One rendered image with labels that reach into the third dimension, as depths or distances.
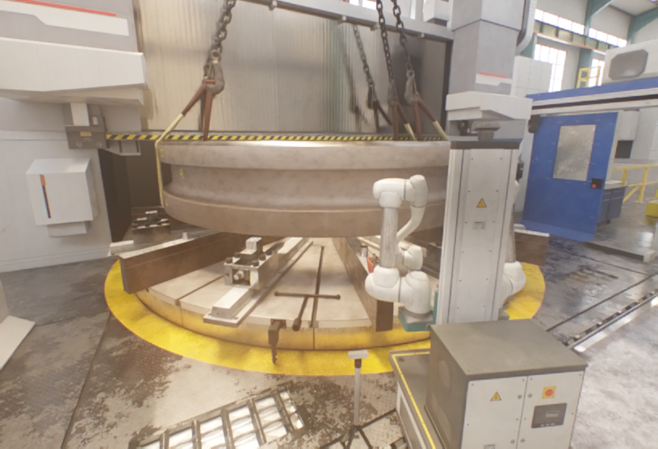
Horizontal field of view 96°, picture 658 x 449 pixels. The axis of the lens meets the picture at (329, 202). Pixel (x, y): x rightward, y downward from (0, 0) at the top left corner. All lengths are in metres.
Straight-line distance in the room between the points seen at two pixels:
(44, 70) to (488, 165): 3.52
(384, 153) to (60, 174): 4.21
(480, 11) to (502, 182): 5.27
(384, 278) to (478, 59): 5.35
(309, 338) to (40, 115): 3.78
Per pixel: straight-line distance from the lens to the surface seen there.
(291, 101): 5.81
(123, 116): 4.53
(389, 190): 1.81
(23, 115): 4.72
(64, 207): 5.32
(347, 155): 2.77
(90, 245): 5.81
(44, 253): 5.96
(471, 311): 1.94
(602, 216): 8.52
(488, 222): 1.78
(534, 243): 4.35
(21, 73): 3.71
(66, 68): 3.64
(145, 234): 4.58
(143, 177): 8.18
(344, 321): 2.68
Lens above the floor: 1.78
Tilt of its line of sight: 12 degrees down
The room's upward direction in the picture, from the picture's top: straight up
